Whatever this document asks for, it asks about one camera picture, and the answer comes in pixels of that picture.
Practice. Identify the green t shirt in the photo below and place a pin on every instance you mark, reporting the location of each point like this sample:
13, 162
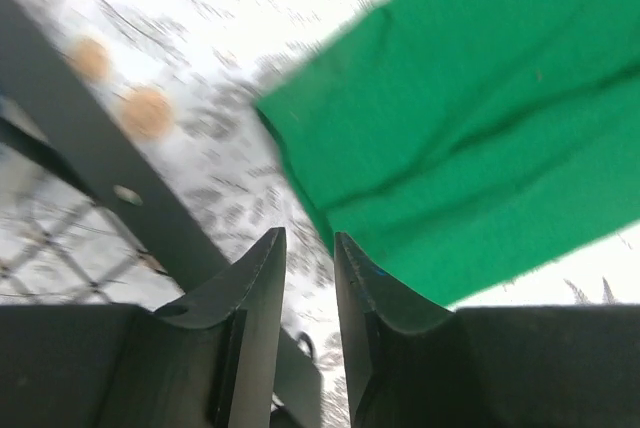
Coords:
461, 143

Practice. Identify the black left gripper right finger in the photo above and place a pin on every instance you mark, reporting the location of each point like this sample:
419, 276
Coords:
383, 324

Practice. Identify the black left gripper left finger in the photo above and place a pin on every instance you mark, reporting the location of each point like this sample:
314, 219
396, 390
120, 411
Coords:
222, 374

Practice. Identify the black wire dish rack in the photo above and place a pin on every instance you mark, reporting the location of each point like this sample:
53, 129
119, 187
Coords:
77, 365

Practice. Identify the floral table mat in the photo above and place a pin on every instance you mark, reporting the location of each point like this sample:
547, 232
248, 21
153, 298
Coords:
211, 58

